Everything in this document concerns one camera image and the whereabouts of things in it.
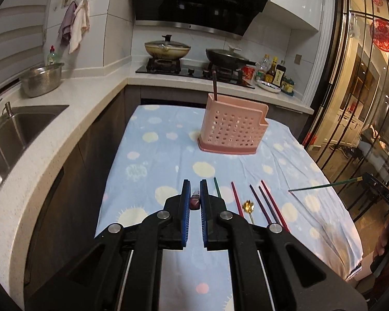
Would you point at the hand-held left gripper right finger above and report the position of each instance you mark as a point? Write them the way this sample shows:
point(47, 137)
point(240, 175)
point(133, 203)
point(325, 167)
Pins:
point(204, 215)

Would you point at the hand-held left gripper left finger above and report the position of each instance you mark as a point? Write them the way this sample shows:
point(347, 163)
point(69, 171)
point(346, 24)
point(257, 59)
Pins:
point(184, 214)

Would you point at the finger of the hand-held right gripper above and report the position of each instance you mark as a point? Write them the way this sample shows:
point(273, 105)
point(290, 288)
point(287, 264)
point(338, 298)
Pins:
point(371, 179)

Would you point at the green chopstick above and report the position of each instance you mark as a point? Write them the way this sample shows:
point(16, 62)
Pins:
point(217, 188)
point(324, 185)

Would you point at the gold spoon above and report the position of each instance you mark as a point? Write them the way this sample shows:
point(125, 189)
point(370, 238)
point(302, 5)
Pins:
point(247, 206)

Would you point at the dark purple chopstick pair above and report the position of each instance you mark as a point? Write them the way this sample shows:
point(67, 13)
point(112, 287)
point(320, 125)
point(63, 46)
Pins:
point(258, 202)

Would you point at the dark brown chopstick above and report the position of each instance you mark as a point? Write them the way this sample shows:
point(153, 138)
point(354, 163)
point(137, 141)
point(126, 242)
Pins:
point(266, 201)

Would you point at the pink perforated utensil holder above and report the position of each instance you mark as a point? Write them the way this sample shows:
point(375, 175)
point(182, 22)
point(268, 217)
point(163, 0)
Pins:
point(233, 129)

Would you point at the person's right hand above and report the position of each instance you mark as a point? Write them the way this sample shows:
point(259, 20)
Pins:
point(382, 239)

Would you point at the blue planet print tablecloth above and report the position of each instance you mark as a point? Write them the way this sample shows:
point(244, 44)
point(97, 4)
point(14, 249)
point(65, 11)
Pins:
point(155, 168)

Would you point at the black framed glass door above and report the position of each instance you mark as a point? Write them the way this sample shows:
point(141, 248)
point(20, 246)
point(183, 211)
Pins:
point(343, 71)

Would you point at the small seasoning jars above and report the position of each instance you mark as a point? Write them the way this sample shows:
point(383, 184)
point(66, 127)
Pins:
point(289, 86)

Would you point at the white plate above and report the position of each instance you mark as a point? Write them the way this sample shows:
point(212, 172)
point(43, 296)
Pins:
point(268, 87)

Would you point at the dark soy sauce bottle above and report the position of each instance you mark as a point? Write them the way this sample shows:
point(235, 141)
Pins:
point(279, 76)

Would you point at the white stone kitchen counter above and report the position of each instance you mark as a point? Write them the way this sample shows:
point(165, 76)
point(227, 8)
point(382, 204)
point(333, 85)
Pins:
point(94, 103)

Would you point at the red paper cut decoration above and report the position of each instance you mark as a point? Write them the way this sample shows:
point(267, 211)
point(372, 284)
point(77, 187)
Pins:
point(384, 35)

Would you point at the black gas stove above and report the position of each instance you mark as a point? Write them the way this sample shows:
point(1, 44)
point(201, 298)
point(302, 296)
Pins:
point(168, 70)

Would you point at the yellow cap oil bottle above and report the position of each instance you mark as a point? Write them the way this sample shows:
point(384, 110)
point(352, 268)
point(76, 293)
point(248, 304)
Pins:
point(271, 73)

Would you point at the red food container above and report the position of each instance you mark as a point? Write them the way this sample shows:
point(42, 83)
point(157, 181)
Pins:
point(248, 73)

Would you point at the clear plastic bottle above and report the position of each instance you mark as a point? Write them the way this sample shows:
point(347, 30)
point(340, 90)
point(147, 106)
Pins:
point(263, 66)

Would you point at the black wok with lid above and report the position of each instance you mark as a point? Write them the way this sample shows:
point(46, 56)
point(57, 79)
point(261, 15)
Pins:
point(227, 58)

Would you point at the beige wok with glass lid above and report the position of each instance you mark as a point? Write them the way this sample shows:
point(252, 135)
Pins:
point(167, 49)

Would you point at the stainless steel sink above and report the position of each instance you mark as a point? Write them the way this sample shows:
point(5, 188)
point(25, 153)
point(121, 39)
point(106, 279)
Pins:
point(22, 126)

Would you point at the steel colander bowl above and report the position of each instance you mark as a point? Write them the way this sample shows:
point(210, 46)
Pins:
point(40, 82)

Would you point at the white upper cabinet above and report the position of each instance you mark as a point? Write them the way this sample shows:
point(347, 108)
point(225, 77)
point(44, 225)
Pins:
point(291, 0)

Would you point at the green dish soap bottle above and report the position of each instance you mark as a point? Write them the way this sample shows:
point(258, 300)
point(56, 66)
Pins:
point(53, 57)

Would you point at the chrome sink soap dispenser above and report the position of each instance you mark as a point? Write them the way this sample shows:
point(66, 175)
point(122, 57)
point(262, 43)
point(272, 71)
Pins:
point(7, 108)

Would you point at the white hanging towel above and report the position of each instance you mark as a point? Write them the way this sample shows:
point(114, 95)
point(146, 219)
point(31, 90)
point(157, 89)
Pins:
point(77, 29)

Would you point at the black range hood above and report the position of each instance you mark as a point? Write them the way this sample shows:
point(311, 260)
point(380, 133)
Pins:
point(197, 0)

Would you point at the purple hanging cloth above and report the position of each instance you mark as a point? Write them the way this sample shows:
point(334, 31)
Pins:
point(66, 26)

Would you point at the white window blind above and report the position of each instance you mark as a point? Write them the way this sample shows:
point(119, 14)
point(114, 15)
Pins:
point(16, 22)

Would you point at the beige wall socket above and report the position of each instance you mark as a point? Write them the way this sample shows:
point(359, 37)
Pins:
point(298, 59)

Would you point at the wall socket with sticker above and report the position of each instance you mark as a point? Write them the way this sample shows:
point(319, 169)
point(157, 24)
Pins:
point(66, 1)

